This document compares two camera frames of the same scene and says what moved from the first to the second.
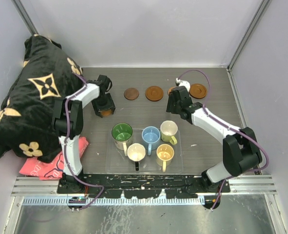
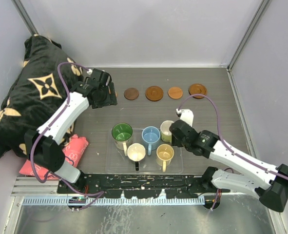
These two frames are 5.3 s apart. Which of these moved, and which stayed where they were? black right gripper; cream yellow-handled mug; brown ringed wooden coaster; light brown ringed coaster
Moved: black right gripper
Stayed: light brown ringed coaster; brown ringed wooden coaster; cream yellow-handled mug
